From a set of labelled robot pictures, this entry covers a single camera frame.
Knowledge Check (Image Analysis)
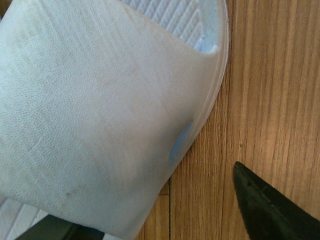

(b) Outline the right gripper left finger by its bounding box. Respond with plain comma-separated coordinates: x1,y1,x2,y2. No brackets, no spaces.
16,215,105,240

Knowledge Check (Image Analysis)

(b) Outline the white slide sandal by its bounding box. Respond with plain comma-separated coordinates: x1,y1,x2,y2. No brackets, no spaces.
0,0,229,240

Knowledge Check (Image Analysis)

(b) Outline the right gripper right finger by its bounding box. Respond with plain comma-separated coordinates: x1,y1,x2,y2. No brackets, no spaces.
232,161,320,240

